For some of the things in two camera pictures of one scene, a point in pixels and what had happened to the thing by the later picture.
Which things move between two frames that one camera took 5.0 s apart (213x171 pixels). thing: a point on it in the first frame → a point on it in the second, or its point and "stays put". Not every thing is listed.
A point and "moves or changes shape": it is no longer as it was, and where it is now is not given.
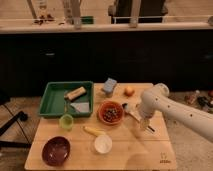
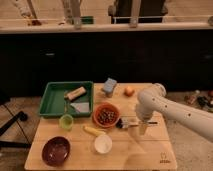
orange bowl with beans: [111, 112] moves or changes shape
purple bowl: [55, 151] stays put
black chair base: [22, 116] stays put
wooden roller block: [75, 93] stays put
